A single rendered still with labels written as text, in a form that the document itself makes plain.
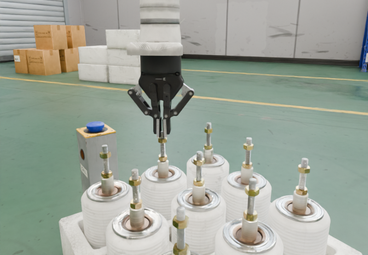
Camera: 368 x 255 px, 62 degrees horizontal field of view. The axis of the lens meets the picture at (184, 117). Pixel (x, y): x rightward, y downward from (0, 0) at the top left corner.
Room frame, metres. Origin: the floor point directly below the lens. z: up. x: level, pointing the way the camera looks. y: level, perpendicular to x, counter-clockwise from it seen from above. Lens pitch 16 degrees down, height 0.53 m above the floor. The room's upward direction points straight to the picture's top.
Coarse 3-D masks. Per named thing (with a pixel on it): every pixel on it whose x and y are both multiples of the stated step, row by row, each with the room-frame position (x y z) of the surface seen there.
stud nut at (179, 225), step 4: (172, 220) 0.30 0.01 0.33; (176, 220) 0.30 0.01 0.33; (184, 220) 0.30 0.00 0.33; (188, 220) 0.30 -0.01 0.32; (172, 224) 0.30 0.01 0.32; (176, 224) 0.30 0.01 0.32; (180, 224) 0.29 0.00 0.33; (184, 224) 0.30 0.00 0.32; (180, 228) 0.29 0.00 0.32; (184, 228) 0.30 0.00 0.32
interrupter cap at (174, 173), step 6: (150, 168) 0.59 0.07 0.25; (156, 168) 0.59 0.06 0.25; (174, 168) 0.59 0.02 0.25; (150, 174) 0.56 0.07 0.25; (156, 174) 0.57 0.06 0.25; (174, 174) 0.56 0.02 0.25; (180, 174) 0.56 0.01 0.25; (150, 180) 0.54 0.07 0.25; (156, 180) 0.53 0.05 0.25; (162, 180) 0.54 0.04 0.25; (168, 180) 0.53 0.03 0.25; (174, 180) 0.54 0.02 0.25
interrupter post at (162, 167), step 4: (160, 164) 0.56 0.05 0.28; (164, 164) 0.56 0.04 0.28; (168, 164) 0.56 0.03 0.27; (160, 168) 0.56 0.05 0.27; (164, 168) 0.56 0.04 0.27; (168, 168) 0.56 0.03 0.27; (160, 172) 0.56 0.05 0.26; (164, 172) 0.56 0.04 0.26; (168, 172) 0.56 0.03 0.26; (160, 176) 0.56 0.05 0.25; (164, 176) 0.56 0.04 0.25
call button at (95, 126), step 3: (90, 123) 0.66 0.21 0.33; (93, 123) 0.66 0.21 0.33; (96, 123) 0.66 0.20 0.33; (99, 123) 0.66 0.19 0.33; (102, 123) 0.66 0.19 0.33; (87, 126) 0.65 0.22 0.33; (90, 126) 0.64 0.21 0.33; (93, 126) 0.64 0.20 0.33; (96, 126) 0.65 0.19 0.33; (99, 126) 0.65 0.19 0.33; (102, 126) 0.66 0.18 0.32; (90, 129) 0.64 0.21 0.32; (93, 129) 0.64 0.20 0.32; (96, 129) 0.64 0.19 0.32; (99, 129) 0.65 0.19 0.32; (102, 129) 0.66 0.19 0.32
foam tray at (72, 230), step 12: (72, 216) 0.52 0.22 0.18; (60, 228) 0.51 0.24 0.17; (72, 228) 0.49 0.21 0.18; (72, 240) 0.45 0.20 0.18; (84, 240) 0.45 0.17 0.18; (336, 240) 0.45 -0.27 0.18; (72, 252) 0.44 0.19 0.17; (84, 252) 0.42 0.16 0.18; (96, 252) 0.42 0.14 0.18; (336, 252) 0.42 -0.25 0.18; (348, 252) 0.42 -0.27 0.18; (360, 252) 0.42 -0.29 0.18
